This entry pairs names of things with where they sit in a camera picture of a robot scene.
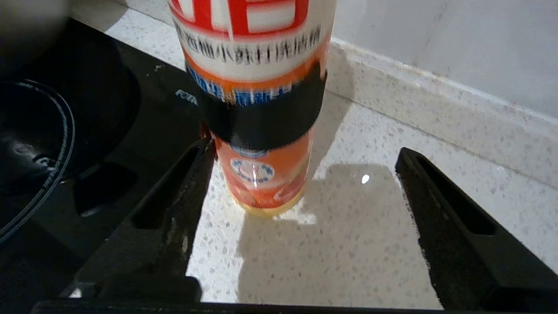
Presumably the black induction cooktop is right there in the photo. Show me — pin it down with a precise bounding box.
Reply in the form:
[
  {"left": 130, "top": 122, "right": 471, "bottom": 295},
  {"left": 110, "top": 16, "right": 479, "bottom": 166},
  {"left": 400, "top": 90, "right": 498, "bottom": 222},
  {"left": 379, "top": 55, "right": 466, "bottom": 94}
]
[{"left": 0, "top": 17, "right": 215, "bottom": 314}]

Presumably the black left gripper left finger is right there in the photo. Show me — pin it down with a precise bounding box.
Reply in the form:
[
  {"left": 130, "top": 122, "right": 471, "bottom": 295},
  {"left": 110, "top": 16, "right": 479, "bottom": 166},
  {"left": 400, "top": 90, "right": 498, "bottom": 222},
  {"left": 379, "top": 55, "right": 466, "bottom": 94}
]
[{"left": 74, "top": 137, "right": 217, "bottom": 302}]

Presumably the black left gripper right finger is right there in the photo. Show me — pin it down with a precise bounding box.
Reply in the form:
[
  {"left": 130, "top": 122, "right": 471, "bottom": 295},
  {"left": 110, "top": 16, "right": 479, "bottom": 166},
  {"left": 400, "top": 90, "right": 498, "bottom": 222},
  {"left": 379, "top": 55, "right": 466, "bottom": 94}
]
[{"left": 395, "top": 147, "right": 558, "bottom": 311}]

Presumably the orange dish soap bottle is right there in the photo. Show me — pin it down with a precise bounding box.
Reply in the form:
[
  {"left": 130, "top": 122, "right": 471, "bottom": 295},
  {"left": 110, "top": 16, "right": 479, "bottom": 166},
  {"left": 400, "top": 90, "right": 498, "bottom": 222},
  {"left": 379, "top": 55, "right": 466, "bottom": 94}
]
[{"left": 167, "top": 0, "right": 337, "bottom": 218}]

